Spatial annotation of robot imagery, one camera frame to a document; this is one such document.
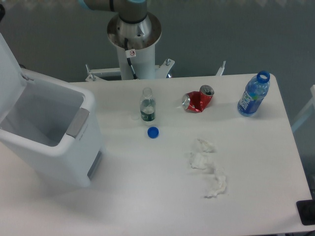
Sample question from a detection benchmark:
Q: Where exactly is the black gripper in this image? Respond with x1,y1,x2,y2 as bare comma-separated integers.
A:
0,4,5,21

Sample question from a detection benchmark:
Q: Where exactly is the white trash can with lid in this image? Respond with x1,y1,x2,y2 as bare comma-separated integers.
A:
0,39,103,187

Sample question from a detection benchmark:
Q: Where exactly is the blue bottle cap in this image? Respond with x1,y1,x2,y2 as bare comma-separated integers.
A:
147,126,159,139

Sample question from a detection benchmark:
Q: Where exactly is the crushed red soda can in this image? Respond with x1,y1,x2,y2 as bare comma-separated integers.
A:
182,85,215,113

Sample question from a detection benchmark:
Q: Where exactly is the clear bottle with green label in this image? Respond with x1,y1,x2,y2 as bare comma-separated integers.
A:
140,87,156,122

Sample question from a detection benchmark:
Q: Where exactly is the upper crumpled white tissue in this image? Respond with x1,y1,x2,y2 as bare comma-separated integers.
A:
192,138,215,153

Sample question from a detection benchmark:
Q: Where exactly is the crumpled white tissue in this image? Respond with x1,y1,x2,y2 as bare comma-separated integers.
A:
204,168,227,199
189,152,216,170
192,138,215,153

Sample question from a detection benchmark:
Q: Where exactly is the middle crumpled white tissue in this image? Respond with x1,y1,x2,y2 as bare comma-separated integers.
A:
189,152,216,170

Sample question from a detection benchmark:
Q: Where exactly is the blue drink bottle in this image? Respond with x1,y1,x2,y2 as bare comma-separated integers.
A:
237,71,270,117

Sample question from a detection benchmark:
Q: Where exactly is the lower crumpled white tissue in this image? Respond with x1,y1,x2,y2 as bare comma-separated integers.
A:
204,168,227,199

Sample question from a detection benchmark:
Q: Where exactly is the black device at table corner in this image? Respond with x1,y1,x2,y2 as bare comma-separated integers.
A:
296,200,315,226

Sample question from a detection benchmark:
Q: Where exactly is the black cable on pedestal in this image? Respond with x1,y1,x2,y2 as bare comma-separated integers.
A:
124,36,139,80

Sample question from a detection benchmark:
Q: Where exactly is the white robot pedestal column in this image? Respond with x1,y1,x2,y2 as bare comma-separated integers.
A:
107,12,161,80

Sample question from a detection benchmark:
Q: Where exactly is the white metal base frame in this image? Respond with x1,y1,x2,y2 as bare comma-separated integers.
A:
84,58,227,82

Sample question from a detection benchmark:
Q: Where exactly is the white frame at right edge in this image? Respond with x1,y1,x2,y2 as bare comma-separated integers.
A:
291,85,315,133

